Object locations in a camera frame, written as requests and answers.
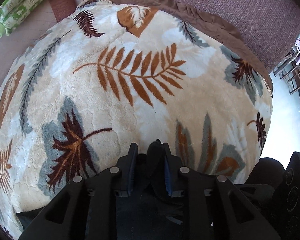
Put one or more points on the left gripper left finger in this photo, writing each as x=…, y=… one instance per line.
x=86, y=208

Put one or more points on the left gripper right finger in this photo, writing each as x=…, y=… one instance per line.
x=215, y=208

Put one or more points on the black pants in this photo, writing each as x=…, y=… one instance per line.
x=149, y=212

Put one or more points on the leaf pattern fleece blanket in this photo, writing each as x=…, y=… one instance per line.
x=115, y=73

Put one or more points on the wooden chair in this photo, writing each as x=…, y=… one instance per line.
x=289, y=68

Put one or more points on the pink quilted bedsheet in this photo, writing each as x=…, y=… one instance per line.
x=268, y=27

